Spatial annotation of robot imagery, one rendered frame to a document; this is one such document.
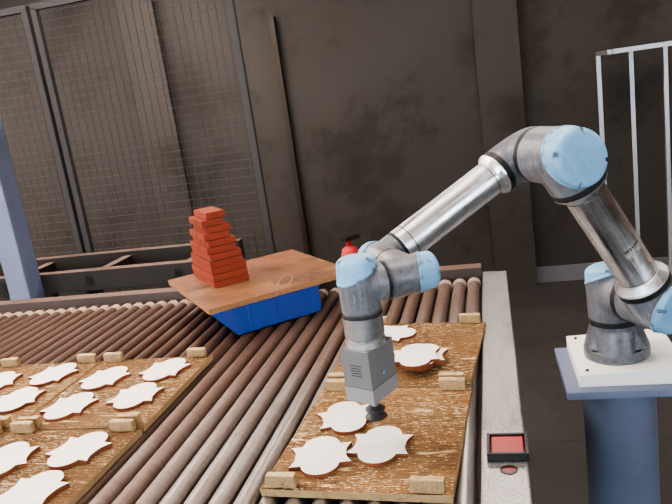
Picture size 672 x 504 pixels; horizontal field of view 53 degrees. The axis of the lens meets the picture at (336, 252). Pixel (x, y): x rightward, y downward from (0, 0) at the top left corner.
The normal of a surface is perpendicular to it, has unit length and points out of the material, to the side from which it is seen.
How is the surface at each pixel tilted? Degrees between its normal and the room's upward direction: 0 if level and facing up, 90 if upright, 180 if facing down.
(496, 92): 90
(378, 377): 90
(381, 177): 90
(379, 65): 90
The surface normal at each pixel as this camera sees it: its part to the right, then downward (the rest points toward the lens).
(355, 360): -0.59, 0.26
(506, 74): -0.19, 0.26
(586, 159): 0.25, 0.07
